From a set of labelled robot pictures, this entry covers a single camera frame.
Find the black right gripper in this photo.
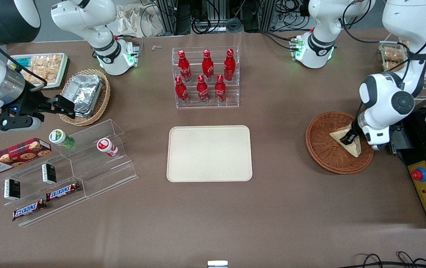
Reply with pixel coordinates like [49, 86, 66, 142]
[11, 89, 76, 119]

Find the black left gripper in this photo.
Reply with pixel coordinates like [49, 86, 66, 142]
[340, 118, 365, 146]

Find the triangular white bread sandwich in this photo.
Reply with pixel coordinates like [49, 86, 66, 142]
[329, 125, 362, 158]

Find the round brown wicker basket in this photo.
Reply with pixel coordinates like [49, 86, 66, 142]
[305, 111, 375, 175]

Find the white snack tray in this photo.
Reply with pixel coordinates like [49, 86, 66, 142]
[7, 53, 70, 90]

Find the oval light wicker basket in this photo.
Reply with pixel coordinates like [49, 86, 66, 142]
[59, 69, 111, 126]

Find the beige rectangular tray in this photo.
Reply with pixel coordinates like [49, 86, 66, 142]
[166, 125, 253, 183]

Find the aluminium foil container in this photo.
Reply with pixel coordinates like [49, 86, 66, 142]
[62, 74, 104, 114]

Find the green yogurt cup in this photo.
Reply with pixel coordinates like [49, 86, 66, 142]
[49, 129, 75, 149]

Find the clear wrapped cracker pack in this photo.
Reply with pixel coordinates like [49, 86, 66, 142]
[21, 55, 63, 84]

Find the red yogurt cup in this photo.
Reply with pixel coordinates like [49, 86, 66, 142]
[97, 138, 118, 157]

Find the small black white box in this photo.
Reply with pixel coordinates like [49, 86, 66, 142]
[42, 163, 57, 185]
[4, 179, 21, 201]

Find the red tartan cookie box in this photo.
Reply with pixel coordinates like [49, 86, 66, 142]
[0, 138, 52, 176]

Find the clear acrylic stepped shelf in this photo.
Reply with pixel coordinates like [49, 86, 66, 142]
[0, 119, 138, 227]

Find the brown snickers bar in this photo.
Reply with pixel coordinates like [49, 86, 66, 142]
[12, 199, 48, 221]
[46, 182, 81, 201]

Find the crumpled beige paper bag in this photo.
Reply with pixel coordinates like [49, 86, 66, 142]
[116, 4, 165, 38]

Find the red cola bottle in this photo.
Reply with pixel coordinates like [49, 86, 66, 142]
[175, 76, 190, 105]
[214, 74, 227, 103]
[197, 75, 210, 104]
[202, 49, 214, 82]
[178, 50, 192, 83]
[223, 48, 236, 82]

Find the clear acrylic bottle rack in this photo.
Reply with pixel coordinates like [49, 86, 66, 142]
[172, 46, 240, 109]

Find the black metal bracket box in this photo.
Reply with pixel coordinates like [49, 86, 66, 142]
[389, 125, 415, 154]

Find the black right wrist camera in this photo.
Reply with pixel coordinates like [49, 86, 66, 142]
[0, 115, 44, 133]

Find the black floor cable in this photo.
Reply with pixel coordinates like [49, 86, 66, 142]
[347, 251, 426, 268]

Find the aluminium profile frame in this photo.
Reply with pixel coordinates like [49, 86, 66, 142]
[155, 0, 273, 36]

